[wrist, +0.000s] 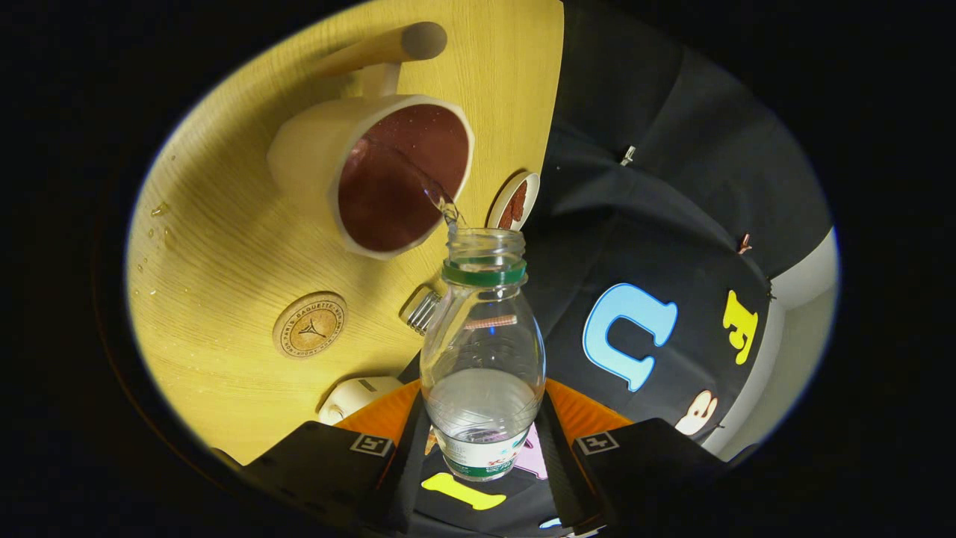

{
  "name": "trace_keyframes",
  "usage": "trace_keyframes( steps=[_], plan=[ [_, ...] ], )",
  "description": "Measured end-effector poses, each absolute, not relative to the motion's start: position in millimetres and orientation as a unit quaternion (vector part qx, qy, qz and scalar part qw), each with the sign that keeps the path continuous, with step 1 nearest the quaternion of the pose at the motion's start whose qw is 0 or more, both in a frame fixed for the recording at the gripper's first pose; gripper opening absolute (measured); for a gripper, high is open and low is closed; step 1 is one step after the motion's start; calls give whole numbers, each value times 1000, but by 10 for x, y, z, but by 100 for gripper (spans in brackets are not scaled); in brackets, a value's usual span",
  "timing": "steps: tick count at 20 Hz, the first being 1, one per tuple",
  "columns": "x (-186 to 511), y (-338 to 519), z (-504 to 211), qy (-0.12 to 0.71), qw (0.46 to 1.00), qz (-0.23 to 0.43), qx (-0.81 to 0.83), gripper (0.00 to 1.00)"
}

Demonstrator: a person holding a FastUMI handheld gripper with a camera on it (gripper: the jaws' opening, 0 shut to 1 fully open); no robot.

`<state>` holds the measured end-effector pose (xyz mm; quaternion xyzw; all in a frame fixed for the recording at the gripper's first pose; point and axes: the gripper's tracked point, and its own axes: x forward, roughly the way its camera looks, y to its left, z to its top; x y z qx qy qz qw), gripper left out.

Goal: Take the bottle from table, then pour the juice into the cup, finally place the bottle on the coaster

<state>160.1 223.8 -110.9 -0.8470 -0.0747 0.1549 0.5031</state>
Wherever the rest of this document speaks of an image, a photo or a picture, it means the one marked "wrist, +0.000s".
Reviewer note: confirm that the clear plastic juice bottle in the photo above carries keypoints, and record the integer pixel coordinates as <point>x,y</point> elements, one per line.
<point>482,403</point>

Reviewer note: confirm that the white round plate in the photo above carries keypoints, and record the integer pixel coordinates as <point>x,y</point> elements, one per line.
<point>502,202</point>

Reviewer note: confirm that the wooden table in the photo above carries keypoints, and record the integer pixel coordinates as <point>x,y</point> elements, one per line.
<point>224,246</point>

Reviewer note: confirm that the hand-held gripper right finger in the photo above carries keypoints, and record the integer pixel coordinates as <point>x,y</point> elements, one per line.
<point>560,478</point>

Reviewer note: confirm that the pink striped straw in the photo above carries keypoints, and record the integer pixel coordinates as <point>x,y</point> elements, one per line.
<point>489,322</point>

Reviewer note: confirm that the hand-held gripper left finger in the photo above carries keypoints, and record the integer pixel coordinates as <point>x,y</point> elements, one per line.
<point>407,478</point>

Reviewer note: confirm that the silver clip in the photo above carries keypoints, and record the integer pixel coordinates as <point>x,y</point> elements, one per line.
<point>628,155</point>

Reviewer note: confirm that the white toaster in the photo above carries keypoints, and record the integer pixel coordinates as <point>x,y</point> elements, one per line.
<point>358,396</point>

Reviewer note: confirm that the red sausage piece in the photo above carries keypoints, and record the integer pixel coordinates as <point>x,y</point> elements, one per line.
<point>520,198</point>
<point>508,217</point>

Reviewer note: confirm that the copper clip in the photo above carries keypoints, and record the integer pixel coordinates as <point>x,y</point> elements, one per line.
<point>745,243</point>

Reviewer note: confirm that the round cork coaster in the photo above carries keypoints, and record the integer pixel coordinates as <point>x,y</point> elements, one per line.
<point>309,325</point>

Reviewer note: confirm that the black backdrop cloth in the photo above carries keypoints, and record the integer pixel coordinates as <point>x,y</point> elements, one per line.
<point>672,112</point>

